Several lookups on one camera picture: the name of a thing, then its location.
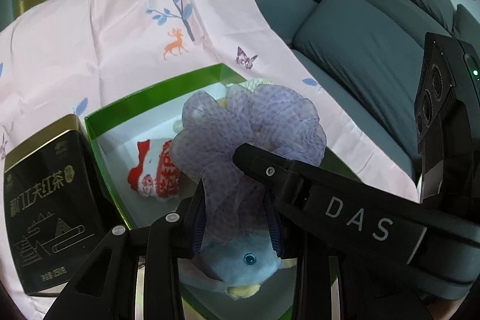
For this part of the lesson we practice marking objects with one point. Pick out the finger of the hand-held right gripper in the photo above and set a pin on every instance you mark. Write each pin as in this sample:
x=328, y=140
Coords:
x=262, y=166

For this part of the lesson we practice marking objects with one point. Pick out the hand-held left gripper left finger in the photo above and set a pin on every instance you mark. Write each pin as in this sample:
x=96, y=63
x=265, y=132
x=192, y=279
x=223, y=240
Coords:
x=198, y=230

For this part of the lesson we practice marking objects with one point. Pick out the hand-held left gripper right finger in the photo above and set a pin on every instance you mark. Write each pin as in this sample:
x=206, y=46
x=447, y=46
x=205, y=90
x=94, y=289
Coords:
x=275, y=233

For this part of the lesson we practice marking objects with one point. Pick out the purple mesh bath puff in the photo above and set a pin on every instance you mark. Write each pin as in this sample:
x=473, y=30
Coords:
x=240, y=132

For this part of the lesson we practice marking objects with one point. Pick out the blue grey elephant plush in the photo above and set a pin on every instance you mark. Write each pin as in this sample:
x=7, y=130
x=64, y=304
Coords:
x=232, y=260

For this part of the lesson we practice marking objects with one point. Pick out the red white knitted toy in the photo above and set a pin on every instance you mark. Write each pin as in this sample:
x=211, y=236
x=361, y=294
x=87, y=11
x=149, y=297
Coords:
x=157, y=173

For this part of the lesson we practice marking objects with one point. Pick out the green cardboard box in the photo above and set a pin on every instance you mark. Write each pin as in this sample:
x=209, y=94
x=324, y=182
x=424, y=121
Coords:
x=120, y=143

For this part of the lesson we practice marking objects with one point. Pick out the person's right forearm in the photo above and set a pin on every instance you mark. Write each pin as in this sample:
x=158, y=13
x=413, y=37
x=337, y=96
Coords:
x=446, y=308

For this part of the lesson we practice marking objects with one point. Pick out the grey sofa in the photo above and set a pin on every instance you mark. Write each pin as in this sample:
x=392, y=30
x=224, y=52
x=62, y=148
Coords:
x=360, y=54

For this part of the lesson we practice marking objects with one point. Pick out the black gold tea tin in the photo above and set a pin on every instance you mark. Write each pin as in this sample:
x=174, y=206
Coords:
x=45, y=207

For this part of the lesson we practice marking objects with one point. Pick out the pink printed bed sheet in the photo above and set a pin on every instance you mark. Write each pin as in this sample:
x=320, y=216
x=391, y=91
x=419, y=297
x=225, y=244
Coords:
x=93, y=35

